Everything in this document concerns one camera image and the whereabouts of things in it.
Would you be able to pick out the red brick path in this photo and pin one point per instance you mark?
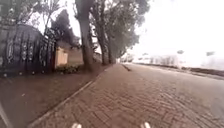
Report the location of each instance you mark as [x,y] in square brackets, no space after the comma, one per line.
[123,96]

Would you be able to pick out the row of trees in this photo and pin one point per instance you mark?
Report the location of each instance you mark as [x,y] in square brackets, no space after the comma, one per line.
[100,30]

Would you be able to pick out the low green bush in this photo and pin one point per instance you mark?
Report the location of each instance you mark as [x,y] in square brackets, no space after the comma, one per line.
[67,69]

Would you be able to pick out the pale gate pillar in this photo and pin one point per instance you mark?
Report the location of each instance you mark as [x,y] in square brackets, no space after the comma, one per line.
[61,56]

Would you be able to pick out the pale kerb edge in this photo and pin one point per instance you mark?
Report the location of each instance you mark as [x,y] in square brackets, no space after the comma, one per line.
[63,102]

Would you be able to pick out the robot's own part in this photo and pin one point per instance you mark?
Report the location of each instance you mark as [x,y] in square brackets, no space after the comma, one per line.
[145,125]
[76,125]

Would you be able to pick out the bare earth strip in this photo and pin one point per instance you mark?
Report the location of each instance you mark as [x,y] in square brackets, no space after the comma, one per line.
[33,93]

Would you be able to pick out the low dark hedge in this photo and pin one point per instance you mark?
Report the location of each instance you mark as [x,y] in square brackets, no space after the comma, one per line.
[200,70]

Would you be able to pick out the dark metal gate fence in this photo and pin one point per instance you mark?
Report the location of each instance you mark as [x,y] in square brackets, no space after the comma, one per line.
[25,50]

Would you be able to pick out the pale boundary wall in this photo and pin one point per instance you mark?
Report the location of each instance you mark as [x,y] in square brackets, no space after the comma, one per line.
[75,56]

